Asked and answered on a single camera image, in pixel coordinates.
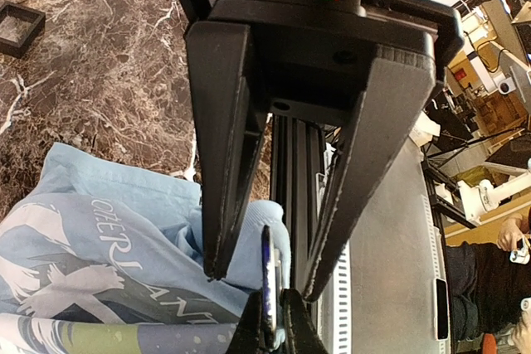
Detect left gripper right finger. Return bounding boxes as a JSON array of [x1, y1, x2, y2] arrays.
[[302, 57, 434, 302]]

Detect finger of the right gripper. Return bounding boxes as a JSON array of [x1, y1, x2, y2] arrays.
[[226, 290, 267, 354], [281, 289, 328, 354]]

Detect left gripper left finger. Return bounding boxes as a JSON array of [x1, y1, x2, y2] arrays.
[[185, 21, 268, 279]]

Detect removed round pin brooch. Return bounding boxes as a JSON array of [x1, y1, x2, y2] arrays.
[[261, 225, 283, 352]]

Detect light blue printed t-shirt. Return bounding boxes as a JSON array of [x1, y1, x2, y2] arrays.
[[1, 143, 291, 353]]

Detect white tissue pack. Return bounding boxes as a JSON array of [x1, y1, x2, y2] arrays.
[[409, 111, 441, 148]]

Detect person in black clothing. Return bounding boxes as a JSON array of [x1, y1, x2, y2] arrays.
[[446, 213, 530, 353]]

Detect right black display box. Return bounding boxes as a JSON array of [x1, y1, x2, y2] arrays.
[[1, 1, 46, 59]]

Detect white slotted cable duct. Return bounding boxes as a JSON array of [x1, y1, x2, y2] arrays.
[[318, 241, 352, 353]]

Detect black front frame rail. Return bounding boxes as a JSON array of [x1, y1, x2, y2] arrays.
[[269, 113, 333, 354]]

